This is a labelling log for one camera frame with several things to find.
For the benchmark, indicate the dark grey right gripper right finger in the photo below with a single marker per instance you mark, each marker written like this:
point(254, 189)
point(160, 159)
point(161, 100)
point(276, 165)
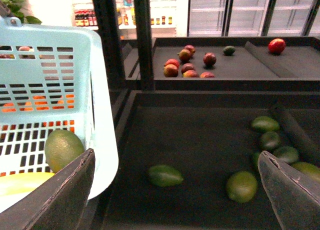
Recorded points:
point(294, 196)

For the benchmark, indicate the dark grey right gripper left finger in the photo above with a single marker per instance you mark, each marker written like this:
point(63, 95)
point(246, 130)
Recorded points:
point(57, 204)

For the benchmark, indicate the yellow mango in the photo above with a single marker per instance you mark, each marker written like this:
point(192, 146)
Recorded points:
point(22, 182)

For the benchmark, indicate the green avocado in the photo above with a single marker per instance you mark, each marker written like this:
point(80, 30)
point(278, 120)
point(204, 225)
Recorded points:
point(164, 176)
point(229, 50)
point(263, 124)
point(241, 187)
point(269, 141)
point(61, 148)
point(287, 154)

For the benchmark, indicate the light blue plastic basket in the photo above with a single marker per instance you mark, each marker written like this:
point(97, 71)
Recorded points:
point(53, 77)

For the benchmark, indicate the green avocado on shelf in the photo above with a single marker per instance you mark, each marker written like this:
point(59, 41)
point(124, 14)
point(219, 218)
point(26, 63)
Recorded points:
point(229, 50)

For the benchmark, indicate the black upper left tray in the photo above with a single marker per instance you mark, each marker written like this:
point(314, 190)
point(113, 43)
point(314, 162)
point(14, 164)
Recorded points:
point(252, 68)

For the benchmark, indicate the red apple on shelf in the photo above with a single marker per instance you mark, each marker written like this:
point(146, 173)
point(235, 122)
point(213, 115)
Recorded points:
point(276, 46)

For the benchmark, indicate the dark passion fruit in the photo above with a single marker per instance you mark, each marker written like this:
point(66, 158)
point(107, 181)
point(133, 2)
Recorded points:
point(209, 59)

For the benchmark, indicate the glass door fridge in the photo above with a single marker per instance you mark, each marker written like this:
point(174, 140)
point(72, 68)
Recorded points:
point(253, 18)

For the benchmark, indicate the shelf of bottles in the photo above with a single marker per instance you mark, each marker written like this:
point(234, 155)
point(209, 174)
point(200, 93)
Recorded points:
point(162, 17)

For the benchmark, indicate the black shelf post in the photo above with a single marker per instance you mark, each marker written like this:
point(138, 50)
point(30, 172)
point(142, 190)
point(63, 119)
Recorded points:
point(144, 43)
point(105, 11)

